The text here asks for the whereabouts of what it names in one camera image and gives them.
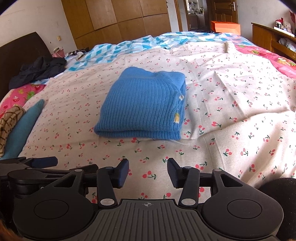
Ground dark navy clothes pile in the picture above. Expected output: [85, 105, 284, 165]
[9, 56, 67, 90]

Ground wooden side cabinet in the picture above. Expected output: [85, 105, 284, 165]
[251, 23, 295, 61]

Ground plush toys on cabinet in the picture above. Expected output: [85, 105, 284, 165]
[275, 18, 293, 34]

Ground black sleeve forearm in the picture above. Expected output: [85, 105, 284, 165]
[259, 178, 296, 240]

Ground wooden wardrobe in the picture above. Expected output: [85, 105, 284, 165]
[62, 0, 171, 49]

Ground wooden door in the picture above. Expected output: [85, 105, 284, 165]
[206, 0, 238, 30]

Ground white cherry print bedsheet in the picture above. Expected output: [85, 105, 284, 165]
[21, 42, 295, 199]

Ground dark brown headboard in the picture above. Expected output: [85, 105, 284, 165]
[0, 32, 51, 99]

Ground beige brown striped knit garment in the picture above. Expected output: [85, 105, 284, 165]
[0, 106, 26, 157]

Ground orange box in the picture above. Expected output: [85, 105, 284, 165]
[210, 21, 241, 35]

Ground teal folded garment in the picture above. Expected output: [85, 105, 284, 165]
[1, 99, 45, 160]

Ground blue white patterned blanket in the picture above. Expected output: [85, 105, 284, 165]
[32, 31, 254, 85]

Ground blue knit sweater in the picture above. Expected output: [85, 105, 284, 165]
[94, 67, 186, 140]

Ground pink cartoon print quilt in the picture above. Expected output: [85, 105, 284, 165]
[1, 84, 46, 116]

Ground pink bag on nightstand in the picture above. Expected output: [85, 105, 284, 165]
[52, 47, 65, 58]

